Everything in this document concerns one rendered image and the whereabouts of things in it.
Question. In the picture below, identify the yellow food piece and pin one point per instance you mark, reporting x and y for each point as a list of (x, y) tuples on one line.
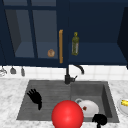
[(125, 103)]

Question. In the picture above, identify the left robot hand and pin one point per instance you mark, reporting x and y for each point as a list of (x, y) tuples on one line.
[(36, 96)]

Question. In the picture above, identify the hanging grey utensil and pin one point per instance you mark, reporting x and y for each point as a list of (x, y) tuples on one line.
[(22, 71)]

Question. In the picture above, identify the hanging grey spatula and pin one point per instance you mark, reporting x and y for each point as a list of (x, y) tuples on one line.
[(13, 70)]

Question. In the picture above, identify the dark blue wall cupboard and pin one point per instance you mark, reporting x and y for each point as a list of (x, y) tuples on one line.
[(93, 26)]

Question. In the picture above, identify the black tap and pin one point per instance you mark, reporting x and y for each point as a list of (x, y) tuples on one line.
[(67, 78)]

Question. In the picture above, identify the hanging metal whisk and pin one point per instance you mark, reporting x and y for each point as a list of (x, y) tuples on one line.
[(3, 71)]

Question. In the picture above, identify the small reddish brown thing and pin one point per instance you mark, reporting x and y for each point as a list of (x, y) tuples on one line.
[(85, 108)]

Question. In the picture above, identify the olive oil bottle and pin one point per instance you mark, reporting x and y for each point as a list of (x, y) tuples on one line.
[(75, 45)]

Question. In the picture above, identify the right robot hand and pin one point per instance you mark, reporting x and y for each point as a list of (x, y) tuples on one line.
[(99, 119)]

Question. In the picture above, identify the red ball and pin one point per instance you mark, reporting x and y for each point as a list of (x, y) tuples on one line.
[(67, 115)]

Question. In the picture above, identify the grey sink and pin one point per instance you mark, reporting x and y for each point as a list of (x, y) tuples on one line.
[(50, 93)]

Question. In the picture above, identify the small brown round thing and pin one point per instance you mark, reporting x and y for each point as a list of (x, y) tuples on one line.
[(51, 53)]

